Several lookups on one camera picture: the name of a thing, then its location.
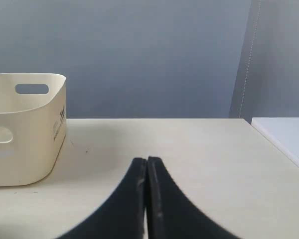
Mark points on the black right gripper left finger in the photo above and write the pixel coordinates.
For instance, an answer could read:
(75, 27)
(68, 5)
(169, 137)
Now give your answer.
(121, 216)

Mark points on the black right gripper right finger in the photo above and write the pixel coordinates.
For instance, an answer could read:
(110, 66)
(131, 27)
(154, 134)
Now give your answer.
(170, 214)

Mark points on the cream right storage bin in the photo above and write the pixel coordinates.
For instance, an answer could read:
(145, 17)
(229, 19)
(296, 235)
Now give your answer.
(32, 125)

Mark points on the grey curtain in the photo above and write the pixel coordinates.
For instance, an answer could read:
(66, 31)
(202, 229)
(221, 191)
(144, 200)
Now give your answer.
(267, 81)

